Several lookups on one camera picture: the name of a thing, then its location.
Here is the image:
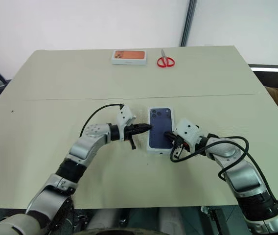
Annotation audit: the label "black metal table bracket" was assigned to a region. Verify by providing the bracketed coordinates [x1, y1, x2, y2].
[201, 206, 231, 235]

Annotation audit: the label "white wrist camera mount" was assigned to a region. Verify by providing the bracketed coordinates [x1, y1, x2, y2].
[116, 105, 137, 142]
[173, 118, 203, 148]

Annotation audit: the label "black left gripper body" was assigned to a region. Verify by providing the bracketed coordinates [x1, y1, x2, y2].
[123, 124, 140, 141]

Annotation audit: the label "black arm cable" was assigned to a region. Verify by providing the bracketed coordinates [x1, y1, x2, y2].
[79, 103, 125, 138]
[169, 136, 278, 209]

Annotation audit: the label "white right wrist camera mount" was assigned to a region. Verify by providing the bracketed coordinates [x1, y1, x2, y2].
[173, 118, 203, 148]

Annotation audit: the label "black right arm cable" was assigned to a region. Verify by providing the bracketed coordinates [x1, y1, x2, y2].
[169, 136, 278, 209]

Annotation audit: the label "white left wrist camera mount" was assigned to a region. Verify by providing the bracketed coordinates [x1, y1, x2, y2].
[116, 105, 137, 142]

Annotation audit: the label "phone box with orange print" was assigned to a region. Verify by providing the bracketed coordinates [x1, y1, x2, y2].
[111, 49, 147, 66]

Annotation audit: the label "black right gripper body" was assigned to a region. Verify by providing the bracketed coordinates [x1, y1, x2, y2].
[172, 136, 191, 154]

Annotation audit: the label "black desk with white edge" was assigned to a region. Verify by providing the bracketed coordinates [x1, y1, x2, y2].
[248, 63, 278, 89]

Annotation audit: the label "red handled scissors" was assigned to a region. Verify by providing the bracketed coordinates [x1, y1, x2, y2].
[156, 48, 176, 68]

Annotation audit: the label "dark metal pole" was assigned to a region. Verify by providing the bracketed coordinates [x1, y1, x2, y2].
[179, 0, 198, 47]

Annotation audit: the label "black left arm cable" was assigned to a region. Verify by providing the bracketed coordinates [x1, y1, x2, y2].
[79, 103, 125, 138]

